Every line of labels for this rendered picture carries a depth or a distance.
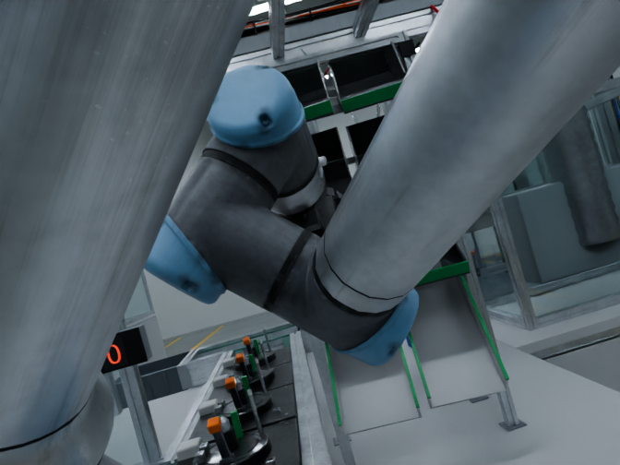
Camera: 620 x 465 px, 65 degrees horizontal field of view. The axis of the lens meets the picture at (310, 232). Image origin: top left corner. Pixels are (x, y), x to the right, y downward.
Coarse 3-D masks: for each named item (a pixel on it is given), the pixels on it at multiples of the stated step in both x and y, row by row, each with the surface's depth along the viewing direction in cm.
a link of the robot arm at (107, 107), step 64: (0, 0) 12; (64, 0) 12; (128, 0) 12; (192, 0) 13; (0, 64) 12; (64, 64) 12; (128, 64) 13; (192, 64) 14; (0, 128) 13; (64, 128) 13; (128, 128) 14; (192, 128) 16; (0, 192) 13; (64, 192) 14; (128, 192) 15; (0, 256) 14; (64, 256) 15; (128, 256) 16; (0, 320) 15; (64, 320) 16; (0, 384) 16; (64, 384) 17; (0, 448) 17; (64, 448) 19
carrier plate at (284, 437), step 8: (272, 424) 100; (280, 424) 98; (288, 424) 97; (296, 424) 96; (264, 432) 97; (272, 432) 95; (280, 432) 94; (288, 432) 93; (296, 432) 92; (272, 440) 91; (280, 440) 90; (288, 440) 89; (296, 440) 88; (272, 448) 87; (280, 448) 86; (288, 448) 85; (296, 448) 84; (272, 456) 84; (280, 456) 83; (288, 456) 82; (296, 456) 82; (176, 464) 93; (184, 464) 92; (192, 464) 91; (264, 464) 82; (280, 464) 80; (288, 464) 79; (296, 464) 78
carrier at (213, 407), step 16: (240, 384) 112; (256, 400) 112; (272, 400) 113; (288, 400) 112; (208, 416) 117; (240, 416) 106; (272, 416) 105; (288, 416) 102; (192, 432) 109; (208, 432) 106
